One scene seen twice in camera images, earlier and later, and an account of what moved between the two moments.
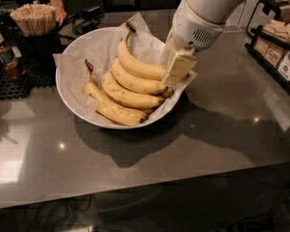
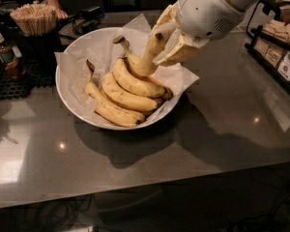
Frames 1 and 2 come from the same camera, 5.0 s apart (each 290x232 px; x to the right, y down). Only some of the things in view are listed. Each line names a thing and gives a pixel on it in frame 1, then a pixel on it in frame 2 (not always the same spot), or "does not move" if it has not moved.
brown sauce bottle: (10, 56) does not move
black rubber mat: (38, 55) does not move
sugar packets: (271, 52) does not move
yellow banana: (132, 63) -> (142, 67)
